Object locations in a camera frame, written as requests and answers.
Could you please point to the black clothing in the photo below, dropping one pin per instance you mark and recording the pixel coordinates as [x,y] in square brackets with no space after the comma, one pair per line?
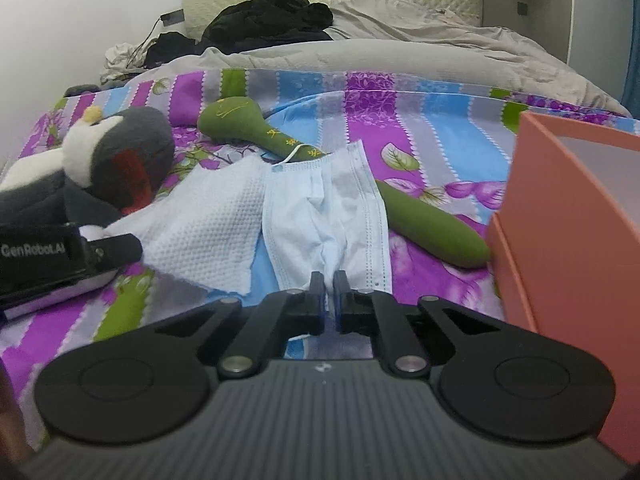
[260,20]

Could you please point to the grey penguin plush toy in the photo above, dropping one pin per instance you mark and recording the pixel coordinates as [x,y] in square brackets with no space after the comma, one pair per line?
[135,135]

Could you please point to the white crumpled cloth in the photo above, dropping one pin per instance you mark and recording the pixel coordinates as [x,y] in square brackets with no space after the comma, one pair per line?
[120,60]

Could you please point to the white textured cloth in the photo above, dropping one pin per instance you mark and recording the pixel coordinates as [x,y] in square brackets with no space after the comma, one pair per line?
[200,230]

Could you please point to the black power adapter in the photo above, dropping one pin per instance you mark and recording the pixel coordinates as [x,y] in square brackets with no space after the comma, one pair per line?
[171,16]

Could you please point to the green plush massage hammer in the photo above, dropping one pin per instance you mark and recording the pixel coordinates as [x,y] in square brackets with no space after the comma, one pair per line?
[235,115]

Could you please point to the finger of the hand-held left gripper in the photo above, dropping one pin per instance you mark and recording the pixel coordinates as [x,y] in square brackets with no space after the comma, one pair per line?
[120,250]

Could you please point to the blue face mask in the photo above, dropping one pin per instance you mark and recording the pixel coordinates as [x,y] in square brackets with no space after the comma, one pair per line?
[310,200]

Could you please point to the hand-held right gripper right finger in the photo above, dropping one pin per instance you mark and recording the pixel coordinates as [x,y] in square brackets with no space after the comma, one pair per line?
[345,310]

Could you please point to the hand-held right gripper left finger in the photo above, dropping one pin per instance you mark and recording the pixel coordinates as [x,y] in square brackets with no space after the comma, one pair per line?
[312,310]

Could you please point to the striped floral bed sheet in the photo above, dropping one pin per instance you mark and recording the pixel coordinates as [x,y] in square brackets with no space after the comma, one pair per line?
[440,110]

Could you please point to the dark cloth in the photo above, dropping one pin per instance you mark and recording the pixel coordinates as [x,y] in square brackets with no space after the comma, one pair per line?
[82,90]

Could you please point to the blue curtain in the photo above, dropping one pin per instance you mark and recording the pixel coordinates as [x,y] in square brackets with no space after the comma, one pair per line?
[632,85]

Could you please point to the orange cardboard box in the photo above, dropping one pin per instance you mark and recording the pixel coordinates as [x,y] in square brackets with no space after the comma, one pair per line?
[550,235]

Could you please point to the wall socket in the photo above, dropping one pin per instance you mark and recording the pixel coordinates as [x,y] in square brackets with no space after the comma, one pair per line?
[522,8]

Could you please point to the grey duvet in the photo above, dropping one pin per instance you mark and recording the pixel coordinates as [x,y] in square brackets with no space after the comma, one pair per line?
[400,60]

